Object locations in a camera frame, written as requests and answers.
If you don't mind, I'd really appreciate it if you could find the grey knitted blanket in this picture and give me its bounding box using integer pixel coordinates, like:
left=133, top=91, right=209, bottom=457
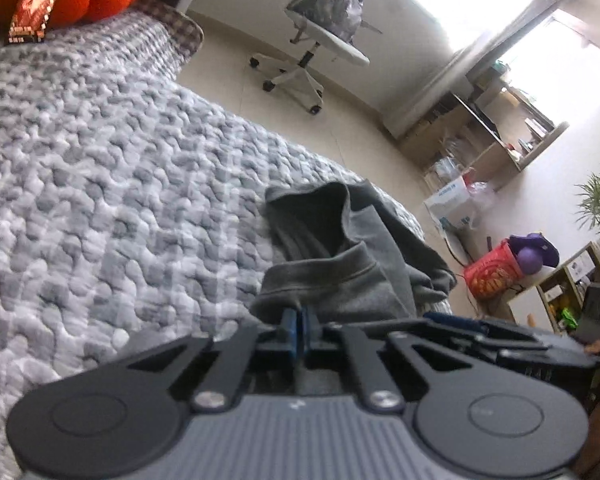
left=0, top=10, right=426, bottom=480

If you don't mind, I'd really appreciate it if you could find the red printed bag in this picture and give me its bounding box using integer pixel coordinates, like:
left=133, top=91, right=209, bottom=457
left=464, top=240, right=523, bottom=301

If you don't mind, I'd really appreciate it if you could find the grey t-shirt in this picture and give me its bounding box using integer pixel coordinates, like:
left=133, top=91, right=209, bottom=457
left=250, top=181, right=458, bottom=396

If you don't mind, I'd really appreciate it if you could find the white office chair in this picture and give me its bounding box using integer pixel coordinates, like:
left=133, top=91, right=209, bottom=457
left=249, top=0, right=385, bottom=115

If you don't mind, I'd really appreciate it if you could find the purple ball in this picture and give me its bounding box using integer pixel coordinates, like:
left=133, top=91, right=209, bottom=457
left=519, top=247, right=545, bottom=277

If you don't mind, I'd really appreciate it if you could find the white round floor board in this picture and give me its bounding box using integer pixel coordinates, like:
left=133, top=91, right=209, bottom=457
left=445, top=235, right=473, bottom=267

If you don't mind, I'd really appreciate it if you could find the clear plastic bag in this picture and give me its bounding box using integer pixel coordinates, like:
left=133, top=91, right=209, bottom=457
left=465, top=167, right=498, bottom=231

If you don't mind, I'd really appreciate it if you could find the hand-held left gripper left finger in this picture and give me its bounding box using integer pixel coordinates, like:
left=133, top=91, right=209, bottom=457
left=124, top=309, right=299, bottom=411

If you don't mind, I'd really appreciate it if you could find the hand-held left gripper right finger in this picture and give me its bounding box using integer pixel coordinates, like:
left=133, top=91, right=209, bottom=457
left=302, top=309, right=482, bottom=413

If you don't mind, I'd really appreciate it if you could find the checked bed sheet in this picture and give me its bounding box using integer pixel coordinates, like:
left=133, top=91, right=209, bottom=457
left=135, top=0, right=206, bottom=68

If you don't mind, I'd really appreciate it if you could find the wooden desk with shelves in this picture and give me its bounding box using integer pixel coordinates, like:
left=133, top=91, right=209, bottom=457
left=400, top=62, right=571, bottom=191

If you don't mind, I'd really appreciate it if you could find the grey window curtain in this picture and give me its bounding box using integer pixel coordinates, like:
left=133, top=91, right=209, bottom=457
left=382, top=0, right=576, bottom=138

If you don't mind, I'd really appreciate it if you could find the white cardboard box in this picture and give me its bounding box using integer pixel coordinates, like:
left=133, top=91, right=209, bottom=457
left=424, top=175, right=473, bottom=233

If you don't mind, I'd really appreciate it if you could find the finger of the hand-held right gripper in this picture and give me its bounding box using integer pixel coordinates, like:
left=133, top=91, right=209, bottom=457
left=422, top=311, right=548, bottom=356

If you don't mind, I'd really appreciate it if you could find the black smartphone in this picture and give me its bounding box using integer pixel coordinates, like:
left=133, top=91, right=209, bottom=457
left=4, top=0, right=70, bottom=46

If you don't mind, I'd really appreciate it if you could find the grey backpack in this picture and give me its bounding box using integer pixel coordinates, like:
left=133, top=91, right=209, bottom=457
left=292, top=0, right=366, bottom=43

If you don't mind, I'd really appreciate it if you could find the wooden cabinet with white drawers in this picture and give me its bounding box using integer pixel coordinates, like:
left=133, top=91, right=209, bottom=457
left=507, top=241, right=600, bottom=336

